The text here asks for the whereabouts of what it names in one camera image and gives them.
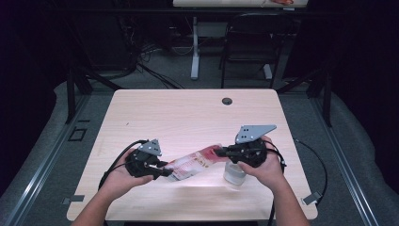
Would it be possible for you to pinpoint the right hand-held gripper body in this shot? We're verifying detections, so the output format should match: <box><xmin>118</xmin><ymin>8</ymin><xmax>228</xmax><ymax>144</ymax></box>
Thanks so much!
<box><xmin>234</xmin><ymin>124</ymin><xmax>278</xmax><ymax>168</ymax></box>

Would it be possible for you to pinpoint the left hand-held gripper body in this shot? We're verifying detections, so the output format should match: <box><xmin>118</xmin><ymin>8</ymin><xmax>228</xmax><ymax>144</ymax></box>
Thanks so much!
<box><xmin>125</xmin><ymin>138</ymin><xmax>163</xmax><ymax>179</ymax></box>

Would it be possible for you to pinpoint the clear plastic jar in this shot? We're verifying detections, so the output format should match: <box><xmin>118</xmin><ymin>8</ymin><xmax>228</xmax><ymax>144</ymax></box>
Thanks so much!
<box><xmin>223</xmin><ymin>160</ymin><xmax>248</xmax><ymax>186</ymax></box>

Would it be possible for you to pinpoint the white and red spouted pouch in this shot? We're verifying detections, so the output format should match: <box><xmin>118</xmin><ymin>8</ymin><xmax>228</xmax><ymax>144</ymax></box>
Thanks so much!
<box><xmin>164</xmin><ymin>143</ymin><xmax>229</xmax><ymax>183</ymax></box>

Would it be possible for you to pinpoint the person's left hand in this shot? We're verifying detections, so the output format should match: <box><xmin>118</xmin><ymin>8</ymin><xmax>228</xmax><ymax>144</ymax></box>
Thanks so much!
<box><xmin>102</xmin><ymin>149</ymin><xmax>154</xmax><ymax>201</ymax></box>

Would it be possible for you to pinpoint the person's right hand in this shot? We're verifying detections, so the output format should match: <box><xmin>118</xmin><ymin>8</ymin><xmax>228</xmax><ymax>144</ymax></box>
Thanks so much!
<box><xmin>237</xmin><ymin>135</ymin><xmax>285</xmax><ymax>189</ymax></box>

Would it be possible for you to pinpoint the grey tape strip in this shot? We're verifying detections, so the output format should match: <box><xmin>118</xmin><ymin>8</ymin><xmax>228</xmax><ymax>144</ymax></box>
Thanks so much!
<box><xmin>61</xmin><ymin>195</ymin><xmax>86</xmax><ymax>205</ymax></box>

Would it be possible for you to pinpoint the black metal stand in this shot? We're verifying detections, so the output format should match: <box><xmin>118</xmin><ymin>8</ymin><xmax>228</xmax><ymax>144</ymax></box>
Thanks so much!
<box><xmin>65</xmin><ymin>67</ymin><xmax>123</xmax><ymax>124</ymax></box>
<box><xmin>276</xmin><ymin>67</ymin><xmax>333</xmax><ymax>128</ymax></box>

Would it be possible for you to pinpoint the white standing desk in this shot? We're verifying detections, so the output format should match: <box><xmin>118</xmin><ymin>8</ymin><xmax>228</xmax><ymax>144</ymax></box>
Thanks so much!
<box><xmin>172</xmin><ymin>0</ymin><xmax>309</xmax><ymax>81</ymax></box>

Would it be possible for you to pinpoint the black folding chair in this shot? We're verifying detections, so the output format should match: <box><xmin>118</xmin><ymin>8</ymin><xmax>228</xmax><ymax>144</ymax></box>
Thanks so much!
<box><xmin>219</xmin><ymin>12</ymin><xmax>297</xmax><ymax>89</ymax></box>

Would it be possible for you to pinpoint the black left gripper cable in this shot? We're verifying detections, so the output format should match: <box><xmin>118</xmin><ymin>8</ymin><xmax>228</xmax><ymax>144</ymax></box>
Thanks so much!
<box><xmin>98</xmin><ymin>139</ymin><xmax>149</xmax><ymax>191</ymax></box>

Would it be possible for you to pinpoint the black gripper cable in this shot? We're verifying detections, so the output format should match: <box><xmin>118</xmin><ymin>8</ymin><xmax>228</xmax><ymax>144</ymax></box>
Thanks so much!
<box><xmin>98</xmin><ymin>139</ymin><xmax>149</xmax><ymax>191</ymax></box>
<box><xmin>263</xmin><ymin>138</ymin><xmax>328</xmax><ymax>206</ymax></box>

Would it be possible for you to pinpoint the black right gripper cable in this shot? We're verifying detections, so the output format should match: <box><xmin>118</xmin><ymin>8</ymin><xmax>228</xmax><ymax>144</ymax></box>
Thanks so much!
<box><xmin>263</xmin><ymin>138</ymin><xmax>328</xmax><ymax>206</ymax></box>

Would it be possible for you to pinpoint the bundle of floor cables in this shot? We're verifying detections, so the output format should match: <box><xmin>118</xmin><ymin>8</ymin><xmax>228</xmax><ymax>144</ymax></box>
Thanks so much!
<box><xmin>119</xmin><ymin>18</ymin><xmax>186</xmax><ymax>89</ymax></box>

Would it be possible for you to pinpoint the aluminium floor rail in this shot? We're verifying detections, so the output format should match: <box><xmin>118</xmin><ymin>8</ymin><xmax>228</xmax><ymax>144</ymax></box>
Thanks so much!
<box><xmin>309</xmin><ymin>97</ymin><xmax>380</xmax><ymax>226</ymax></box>
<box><xmin>3</xmin><ymin>93</ymin><xmax>92</xmax><ymax>226</ymax></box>

